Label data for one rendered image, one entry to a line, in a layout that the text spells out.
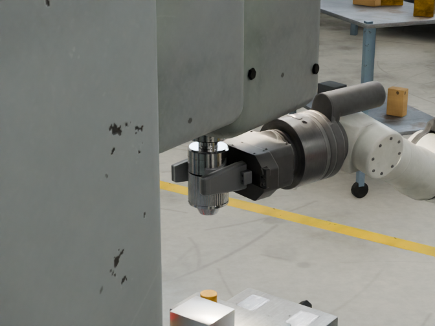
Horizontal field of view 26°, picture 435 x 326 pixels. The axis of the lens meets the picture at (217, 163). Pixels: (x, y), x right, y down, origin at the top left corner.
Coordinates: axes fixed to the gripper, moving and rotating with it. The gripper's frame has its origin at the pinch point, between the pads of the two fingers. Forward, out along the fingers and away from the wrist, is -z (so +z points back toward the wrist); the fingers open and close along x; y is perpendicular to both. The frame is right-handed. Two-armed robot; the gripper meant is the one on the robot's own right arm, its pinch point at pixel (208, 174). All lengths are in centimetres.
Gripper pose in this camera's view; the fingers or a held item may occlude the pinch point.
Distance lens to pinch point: 107.5
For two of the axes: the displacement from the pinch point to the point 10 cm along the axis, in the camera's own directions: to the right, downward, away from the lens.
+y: 0.1, 9.4, 3.3
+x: 6.2, 2.5, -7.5
